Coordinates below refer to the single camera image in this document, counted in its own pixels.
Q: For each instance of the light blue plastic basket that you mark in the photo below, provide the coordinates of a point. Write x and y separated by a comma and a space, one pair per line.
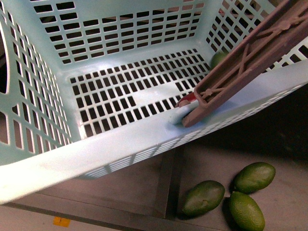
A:
88, 87

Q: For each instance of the green avocado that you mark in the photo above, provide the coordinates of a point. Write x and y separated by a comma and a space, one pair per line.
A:
254, 177
217, 58
246, 212
203, 198

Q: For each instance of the brown basket handle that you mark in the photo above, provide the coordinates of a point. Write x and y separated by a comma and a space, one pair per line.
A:
274, 37

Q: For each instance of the orange floor sticker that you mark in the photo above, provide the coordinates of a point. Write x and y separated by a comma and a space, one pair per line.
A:
62, 222

